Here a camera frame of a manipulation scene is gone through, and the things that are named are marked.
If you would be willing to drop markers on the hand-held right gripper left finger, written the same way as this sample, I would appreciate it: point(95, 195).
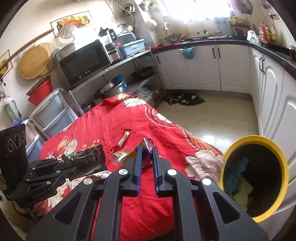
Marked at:
point(138, 166)

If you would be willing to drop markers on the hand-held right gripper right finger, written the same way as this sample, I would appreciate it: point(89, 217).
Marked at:
point(155, 169)

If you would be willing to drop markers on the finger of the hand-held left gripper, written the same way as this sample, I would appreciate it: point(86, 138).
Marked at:
point(52, 163)
point(53, 175)

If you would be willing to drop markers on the purple wrapper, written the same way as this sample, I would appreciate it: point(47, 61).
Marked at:
point(148, 148)

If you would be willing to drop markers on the clear orange wrapper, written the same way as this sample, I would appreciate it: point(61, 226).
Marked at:
point(120, 155)

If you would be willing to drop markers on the red stick wrapper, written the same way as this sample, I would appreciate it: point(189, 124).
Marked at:
point(123, 138)

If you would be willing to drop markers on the orange white wrapper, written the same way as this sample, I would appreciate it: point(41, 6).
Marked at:
point(103, 174)

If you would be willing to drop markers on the dark snack packet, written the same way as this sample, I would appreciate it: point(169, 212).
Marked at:
point(90, 157)

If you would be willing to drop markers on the blue sponge cloth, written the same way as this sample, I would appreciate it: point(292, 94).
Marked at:
point(235, 176)

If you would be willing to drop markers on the yellow rimmed waste bin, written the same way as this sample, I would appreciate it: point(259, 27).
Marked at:
point(254, 139)

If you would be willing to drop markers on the grey hanging bottle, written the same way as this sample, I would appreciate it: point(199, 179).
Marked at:
point(12, 110)

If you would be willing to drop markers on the grey plastic drawer unit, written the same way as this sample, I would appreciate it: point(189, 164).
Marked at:
point(53, 111)

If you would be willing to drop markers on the red floral blanket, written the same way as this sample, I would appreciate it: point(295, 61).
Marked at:
point(111, 120)

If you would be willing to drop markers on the red bucket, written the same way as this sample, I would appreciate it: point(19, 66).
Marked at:
point(41, 92)

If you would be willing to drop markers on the clear plastic box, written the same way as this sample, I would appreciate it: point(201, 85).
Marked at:
point(145, 95)

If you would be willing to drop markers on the dark floral floor mat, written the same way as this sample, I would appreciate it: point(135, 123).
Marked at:
point(185, 98)

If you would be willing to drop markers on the steel pot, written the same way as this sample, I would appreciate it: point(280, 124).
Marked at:
point(115, 89)

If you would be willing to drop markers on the blue container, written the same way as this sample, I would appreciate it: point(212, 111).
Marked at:
point(120, 80)

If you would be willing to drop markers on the black frying pan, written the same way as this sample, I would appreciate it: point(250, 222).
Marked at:
point(142, 71)

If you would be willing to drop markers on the teal plastic utensil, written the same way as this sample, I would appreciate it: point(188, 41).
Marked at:
point(55, 54)

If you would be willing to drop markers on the steel shelf rack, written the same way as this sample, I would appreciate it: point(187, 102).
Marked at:
point(122, 62)

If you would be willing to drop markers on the black microwave oven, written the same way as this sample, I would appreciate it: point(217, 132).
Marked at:
point(83, 61)

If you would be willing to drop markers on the wooden rolling pin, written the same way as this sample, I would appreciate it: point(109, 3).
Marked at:
point(32, 42)

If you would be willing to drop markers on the white pot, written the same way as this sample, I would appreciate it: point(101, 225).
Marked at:
point(66, 52)

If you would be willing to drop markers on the blue grey plastic box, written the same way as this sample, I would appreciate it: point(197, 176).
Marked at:
point(131, 48)

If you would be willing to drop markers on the blue hanging basket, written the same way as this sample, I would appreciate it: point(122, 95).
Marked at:
point(187, 53)

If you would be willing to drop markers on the white round plastic cover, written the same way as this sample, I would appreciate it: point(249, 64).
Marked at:
point(67, 34)

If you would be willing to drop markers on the grey plastic container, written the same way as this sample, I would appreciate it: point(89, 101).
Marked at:
point(126, 37)

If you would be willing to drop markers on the black blender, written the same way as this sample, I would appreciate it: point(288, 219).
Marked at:
point(107, 34)

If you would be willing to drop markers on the black kitchen countertop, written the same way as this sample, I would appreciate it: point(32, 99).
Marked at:
point(219, 42)

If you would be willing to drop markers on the steel faucet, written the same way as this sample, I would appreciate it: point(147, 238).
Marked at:
point(166, 26)

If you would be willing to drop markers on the white colander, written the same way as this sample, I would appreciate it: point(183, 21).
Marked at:
point(151, 24)

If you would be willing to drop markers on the wooden cutting board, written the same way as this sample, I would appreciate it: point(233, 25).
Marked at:
point(178, 27)

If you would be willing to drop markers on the hanging steel bowl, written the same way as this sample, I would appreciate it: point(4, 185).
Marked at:
point(128, 9)

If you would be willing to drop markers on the clear plastic bag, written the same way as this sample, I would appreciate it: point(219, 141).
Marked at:
point(252, 36)

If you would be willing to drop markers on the bright window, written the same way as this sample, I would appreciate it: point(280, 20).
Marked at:
point(196, 9)

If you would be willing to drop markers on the black gas stove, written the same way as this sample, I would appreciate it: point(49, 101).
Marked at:
point(274, 45)

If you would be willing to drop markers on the red bottle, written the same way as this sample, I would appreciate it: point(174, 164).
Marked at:
point(262, 31)

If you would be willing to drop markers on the yellow oil bottle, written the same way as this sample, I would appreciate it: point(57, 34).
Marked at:
point(272, 32)

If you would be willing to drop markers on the small lidded jar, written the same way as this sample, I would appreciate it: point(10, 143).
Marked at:
point(292, 51)

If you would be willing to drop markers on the small wall picture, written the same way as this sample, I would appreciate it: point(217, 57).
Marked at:
point(4, 62)

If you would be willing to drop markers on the fruit wall picture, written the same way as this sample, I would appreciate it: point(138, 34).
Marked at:
point(74, 20)

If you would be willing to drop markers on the wall utensil holder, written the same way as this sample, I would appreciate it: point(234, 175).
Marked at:
point(149, 5)

